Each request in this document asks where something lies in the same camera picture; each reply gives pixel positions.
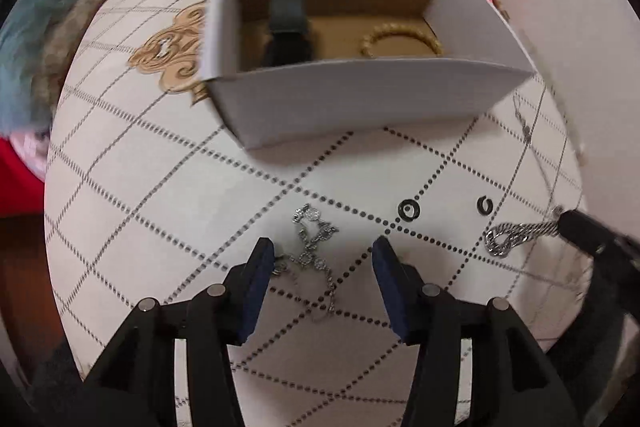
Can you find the black wrist watch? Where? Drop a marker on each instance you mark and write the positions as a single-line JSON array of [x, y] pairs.
[[287, 22]]

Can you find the white patterned table cover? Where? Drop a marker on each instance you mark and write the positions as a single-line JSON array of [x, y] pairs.
[[165, 187]]

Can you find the pink white cloth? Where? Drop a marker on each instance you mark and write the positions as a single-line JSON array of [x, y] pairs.
[[32, 149]]

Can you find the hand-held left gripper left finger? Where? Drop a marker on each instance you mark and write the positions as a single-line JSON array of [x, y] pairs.
[[256, 292]]

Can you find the white cardboard box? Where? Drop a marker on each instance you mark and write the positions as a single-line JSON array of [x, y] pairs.
[[360, 102]]

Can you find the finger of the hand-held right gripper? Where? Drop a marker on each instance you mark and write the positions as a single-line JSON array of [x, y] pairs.
[[587, 229]]

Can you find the red cloth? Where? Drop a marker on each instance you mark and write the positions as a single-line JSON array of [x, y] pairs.
[[17, 182]]

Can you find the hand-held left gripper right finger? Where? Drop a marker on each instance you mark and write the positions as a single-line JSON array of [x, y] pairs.
[[392, 294]]

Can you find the teal fluffy blanket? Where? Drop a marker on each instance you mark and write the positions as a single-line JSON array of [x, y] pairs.
[[55, 2]]

